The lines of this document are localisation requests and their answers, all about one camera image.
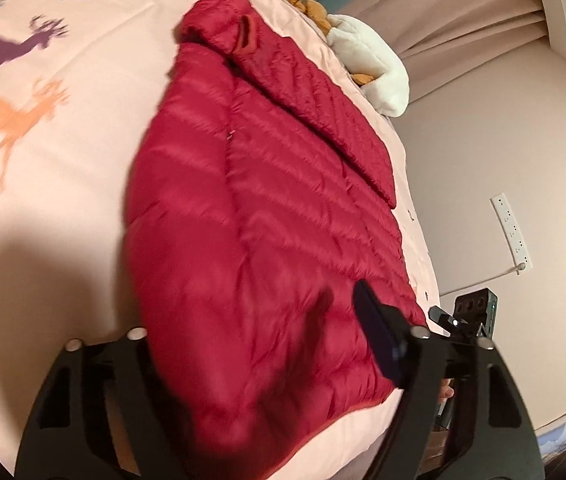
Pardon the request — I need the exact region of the white wall power strip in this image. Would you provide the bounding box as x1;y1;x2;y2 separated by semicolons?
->
490;191;532;276

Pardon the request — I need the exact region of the red puffer jacket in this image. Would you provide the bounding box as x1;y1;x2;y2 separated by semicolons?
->
124;0;431;479

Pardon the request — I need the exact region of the white goose plush toy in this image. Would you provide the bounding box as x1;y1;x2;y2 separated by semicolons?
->
264;0;410;118

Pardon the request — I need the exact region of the pink deer printed blanket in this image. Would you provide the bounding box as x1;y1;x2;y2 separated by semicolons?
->
0;0;444;480

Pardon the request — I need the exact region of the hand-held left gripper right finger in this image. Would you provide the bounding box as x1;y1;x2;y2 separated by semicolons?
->
352;280;546;480

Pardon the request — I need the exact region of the blue printed cloth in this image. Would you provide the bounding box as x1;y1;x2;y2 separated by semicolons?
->
535;410;566;476

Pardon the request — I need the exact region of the beige curtain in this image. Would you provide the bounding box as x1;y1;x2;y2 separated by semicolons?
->
358;0;551;106

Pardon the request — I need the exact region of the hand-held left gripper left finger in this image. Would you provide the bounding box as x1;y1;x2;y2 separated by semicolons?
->
13;327;184;480

